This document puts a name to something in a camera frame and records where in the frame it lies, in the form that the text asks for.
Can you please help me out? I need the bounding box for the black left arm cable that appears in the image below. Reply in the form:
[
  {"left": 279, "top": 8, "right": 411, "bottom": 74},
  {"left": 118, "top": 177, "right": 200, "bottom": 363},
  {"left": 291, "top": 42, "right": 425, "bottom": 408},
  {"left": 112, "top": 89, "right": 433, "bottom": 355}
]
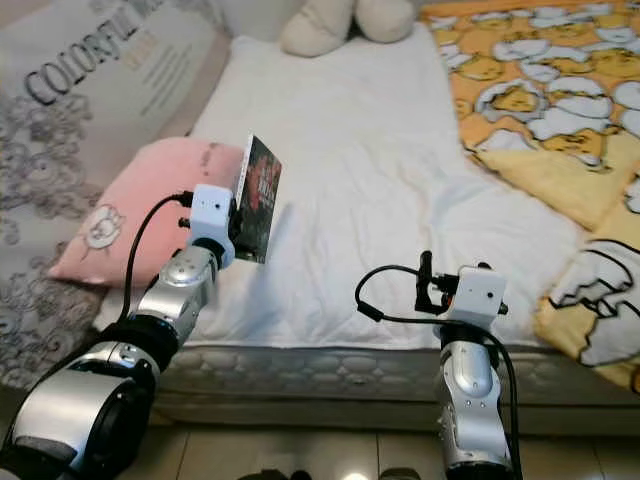
[{"left": 125, "top": 192, "right": 193, "bottom": 321}]

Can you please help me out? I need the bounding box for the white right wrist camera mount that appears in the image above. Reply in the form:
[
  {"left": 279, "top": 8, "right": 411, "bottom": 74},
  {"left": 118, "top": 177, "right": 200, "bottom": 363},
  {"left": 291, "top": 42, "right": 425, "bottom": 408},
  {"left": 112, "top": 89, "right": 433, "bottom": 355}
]
[{"left": 455, "top": 265, "right": 508, "bottom": 341}]

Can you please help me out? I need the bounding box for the pink pillow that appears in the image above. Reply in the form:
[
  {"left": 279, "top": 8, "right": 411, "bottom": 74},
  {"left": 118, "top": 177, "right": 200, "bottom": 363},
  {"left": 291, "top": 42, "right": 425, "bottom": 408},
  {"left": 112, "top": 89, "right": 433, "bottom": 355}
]
[{"left": 48, "top": 137, "right": 246, "bottom": 286}]

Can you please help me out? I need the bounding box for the dark covered book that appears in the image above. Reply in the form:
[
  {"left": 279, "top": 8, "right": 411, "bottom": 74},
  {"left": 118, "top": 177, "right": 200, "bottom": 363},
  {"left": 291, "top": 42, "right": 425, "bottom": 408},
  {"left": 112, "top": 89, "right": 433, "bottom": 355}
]
[{"left": 228, "top": 135, "right": 283, "bottom": 264}]

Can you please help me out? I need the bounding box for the white quilted bed sheet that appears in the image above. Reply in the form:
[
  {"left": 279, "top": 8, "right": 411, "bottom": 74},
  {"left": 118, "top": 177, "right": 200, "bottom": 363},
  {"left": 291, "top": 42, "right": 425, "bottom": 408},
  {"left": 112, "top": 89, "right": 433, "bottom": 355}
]
[{"left": 95, "top": 20, "right": 601, "bottom": 351}]

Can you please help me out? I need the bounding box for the yellow egg print blanket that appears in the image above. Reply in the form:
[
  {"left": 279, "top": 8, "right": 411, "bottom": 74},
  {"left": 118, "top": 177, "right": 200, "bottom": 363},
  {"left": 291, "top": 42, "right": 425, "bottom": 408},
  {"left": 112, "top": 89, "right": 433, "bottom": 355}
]
[{"left": 420, "top": 0, "right": 640, "bottom": 391}]

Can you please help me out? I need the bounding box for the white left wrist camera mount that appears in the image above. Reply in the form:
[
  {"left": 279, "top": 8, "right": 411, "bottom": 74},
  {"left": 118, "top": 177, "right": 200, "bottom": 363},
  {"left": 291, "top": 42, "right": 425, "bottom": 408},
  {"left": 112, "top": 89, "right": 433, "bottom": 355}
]
[{"left": 190, "top": 183, "right": 236, "bottom": 269}]

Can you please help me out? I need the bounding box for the grey quilted mattress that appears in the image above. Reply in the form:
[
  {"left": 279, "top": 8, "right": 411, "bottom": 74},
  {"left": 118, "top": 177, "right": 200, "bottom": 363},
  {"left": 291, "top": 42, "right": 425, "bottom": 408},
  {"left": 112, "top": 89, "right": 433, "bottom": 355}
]
[{"left": 140, "top": 340, "right": 640, "bottom": 436}]

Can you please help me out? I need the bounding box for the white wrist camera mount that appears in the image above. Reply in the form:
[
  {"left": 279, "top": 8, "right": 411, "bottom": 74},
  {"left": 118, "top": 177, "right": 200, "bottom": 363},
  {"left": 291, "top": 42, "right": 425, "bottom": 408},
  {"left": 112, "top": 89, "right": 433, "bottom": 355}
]
[
  {"left": 455, "top": 265, "right": 508, "bottom": 341},
  {"left": 190, "top": 183, "right": 236, "bottom": 269}
]

